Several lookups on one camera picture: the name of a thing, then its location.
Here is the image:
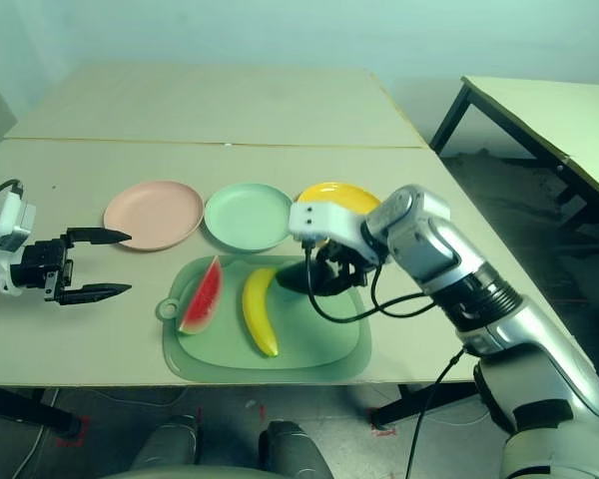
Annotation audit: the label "mint green round plate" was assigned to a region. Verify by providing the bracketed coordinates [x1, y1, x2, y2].
[204, 182, 295, 253]

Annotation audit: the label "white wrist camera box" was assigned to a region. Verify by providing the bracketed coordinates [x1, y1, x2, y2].
[288, 201, 380, 260]
[0, 192, 37, 253]

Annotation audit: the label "thin white floor cable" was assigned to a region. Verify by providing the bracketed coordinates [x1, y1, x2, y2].
[29, 387, 191, 479]

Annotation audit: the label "yellow round plate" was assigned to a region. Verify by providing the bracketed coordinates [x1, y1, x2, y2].
[297, 182, 383, 246]

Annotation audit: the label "grey robot torso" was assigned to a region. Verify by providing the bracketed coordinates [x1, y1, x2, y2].
[99, 463, 266, 479]

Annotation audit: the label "pink round plate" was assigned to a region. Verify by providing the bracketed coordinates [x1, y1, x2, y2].
[103, 180, 205, 252]

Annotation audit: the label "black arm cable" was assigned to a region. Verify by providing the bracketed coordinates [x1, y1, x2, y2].
[301, 238, 468, 479]
[0, 178, 24, 214]

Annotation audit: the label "green silicone cutting mat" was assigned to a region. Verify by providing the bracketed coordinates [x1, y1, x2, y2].
[155, 254, 373, 384]

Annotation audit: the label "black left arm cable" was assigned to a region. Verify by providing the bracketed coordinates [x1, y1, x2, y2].
[0, 178, 24, 214]

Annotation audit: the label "grey robot right leg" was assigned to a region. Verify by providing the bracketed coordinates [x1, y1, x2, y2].
[259, 420, 330, 479]

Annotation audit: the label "grey robot leg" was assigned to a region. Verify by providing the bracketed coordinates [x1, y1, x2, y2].
[259, 420, 330, 479]
[134, 413, 201, 470]

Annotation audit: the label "grey robot left leg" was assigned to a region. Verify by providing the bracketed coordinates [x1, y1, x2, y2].
[134, 413, 201, 470]

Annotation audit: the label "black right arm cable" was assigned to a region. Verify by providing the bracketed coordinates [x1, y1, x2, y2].
[301, 238, 468, 479]

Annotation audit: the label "yellow toy banana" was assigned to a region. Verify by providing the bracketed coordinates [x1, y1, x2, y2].
[242, 267, 281, 358]

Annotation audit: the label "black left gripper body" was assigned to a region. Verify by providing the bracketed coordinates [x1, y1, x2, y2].
[9, 238, 76, 304]

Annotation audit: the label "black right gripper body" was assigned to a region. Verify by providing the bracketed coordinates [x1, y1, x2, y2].
[321, 239, 380, 289]

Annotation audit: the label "dark green toy avocado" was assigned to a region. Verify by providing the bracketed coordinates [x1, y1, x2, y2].
[275, 262, 320, 295]

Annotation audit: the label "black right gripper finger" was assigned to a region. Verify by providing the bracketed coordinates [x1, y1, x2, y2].
[314, 243, 340, 273]
[307, 277, 353, 299]

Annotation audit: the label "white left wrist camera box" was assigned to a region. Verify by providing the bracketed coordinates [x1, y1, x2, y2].
[0, 192, 37, 253]

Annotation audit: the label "red watermelon slice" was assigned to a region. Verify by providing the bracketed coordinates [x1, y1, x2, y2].
[178, 254, 224, 335]

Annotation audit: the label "beige side table black legs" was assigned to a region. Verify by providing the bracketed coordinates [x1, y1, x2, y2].
[428, 75, 599, 211]

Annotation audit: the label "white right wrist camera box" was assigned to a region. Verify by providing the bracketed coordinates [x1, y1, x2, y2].
[288, 201, 380, 260]

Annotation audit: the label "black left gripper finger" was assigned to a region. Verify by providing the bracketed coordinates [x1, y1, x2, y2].
[59, 282, 133, 306]
[67, 227, 133, 246]

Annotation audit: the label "black table base leg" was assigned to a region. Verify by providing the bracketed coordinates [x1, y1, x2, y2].
[373, 381, 485, 430]
[0, 386, 84, 440]

